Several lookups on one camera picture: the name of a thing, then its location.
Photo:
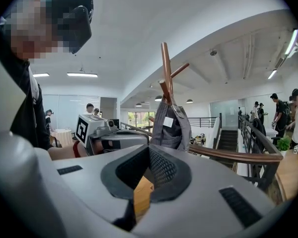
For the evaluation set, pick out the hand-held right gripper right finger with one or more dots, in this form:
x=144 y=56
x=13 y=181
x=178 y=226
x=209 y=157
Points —
x=203 y=182

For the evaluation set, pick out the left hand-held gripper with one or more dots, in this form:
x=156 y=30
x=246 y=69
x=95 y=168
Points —
x=84 y=130

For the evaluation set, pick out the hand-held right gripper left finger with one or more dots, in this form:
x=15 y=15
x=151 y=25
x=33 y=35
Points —
x=84 y=187

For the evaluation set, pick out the grey cap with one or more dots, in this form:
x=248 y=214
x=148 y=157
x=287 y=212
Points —
x=169 y=133

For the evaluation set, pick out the brown wooden coat rack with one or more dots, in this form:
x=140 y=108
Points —
x=167 y=68

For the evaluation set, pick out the person's left forearm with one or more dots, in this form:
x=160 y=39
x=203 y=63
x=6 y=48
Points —
x=62 y=152

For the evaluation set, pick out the white round table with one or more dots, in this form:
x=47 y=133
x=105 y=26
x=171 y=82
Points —
x=62 y=136

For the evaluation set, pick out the black railing with wooden handrail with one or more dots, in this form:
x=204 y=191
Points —
x=238 y=155

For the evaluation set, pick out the dark staircase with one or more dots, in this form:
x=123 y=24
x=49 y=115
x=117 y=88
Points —
x=228 y=140

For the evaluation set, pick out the long ceiling strip light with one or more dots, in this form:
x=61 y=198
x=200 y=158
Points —
x=41 y=75
x=272 y=74
x=82 y=75
x=291 y=41

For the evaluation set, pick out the large glass window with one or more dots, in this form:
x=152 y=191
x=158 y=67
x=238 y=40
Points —
x=139 y=119

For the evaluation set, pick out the person's black jacket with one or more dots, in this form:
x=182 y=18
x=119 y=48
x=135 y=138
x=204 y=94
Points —
x=27 y=123

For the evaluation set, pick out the black metal balcony railing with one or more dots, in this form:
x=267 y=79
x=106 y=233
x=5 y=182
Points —
x=201 y=118

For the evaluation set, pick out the small green potted plant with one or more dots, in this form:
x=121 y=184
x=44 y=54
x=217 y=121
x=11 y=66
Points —
x=284 y=144

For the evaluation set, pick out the curved wooden table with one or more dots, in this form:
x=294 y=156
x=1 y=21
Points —
x=293 y=172

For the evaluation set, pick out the person's face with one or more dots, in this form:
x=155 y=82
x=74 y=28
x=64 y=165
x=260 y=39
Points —
x=34 y=28

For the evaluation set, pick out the round ceiling detector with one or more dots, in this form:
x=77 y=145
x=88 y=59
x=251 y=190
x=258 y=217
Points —
x=213 y=52

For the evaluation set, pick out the black head-worn camera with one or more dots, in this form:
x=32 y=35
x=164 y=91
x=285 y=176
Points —
x=82 y=28

